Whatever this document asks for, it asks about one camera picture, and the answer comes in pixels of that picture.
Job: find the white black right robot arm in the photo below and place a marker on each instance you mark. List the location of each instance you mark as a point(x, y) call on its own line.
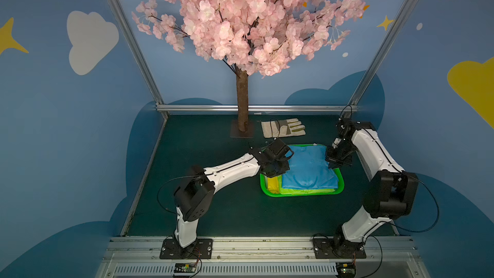
point(391, 191)

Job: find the aluminium frame post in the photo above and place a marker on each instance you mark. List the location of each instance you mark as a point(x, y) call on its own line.
point(125, 27)
point(402, 16)

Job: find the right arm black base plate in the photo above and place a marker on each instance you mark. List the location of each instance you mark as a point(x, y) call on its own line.
point(329, 249)

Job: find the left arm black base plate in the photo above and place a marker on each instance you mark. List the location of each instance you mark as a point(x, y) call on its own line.
point(201, 248)

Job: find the left aluminium frame post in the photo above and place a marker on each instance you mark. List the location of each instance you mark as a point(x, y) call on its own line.
point(125, 27)

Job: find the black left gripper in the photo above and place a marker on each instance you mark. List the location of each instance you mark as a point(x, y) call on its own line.
point(276, 164)

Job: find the pink cherry blossom tree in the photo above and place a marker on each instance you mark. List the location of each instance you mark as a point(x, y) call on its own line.
point(251, 36)

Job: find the green plastic basket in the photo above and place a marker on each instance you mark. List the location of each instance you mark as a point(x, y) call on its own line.
point(340, 189)

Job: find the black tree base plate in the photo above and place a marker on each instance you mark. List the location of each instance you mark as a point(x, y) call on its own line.
point(235, 132)

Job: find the grey white work glove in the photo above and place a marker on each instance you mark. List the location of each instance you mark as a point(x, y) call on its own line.
point(283, 128)

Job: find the rear aluminium frame bar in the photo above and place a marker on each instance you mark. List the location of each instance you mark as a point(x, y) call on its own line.
point(255, 108)

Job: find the aluminium rail at front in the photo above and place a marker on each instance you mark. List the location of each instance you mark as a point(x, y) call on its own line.
point(387, 256)

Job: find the circuit board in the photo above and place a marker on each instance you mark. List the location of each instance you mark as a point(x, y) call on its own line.
point(346, 270)
point(184, 269)

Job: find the right aluminium frame post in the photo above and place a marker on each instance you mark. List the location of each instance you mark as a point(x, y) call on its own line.
point(402, 16)

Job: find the left circuit board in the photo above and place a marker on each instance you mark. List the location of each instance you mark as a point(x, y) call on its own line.
point(184, 269)

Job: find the right circuit board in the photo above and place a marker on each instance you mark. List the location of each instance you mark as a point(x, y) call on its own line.
point(346, 270)

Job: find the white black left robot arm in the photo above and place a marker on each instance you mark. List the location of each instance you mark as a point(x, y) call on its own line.
point(194, 195)

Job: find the lime green raincoat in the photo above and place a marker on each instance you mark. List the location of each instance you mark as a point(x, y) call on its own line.
point(302, 192)

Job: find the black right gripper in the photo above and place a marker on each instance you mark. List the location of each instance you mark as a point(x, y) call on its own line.
point(336, 157)

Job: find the large yellow raincoat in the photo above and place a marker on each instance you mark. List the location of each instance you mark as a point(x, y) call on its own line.
point(273, 184)

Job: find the blue raincoat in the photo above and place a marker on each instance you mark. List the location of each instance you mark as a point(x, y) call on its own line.
point(308, 170)

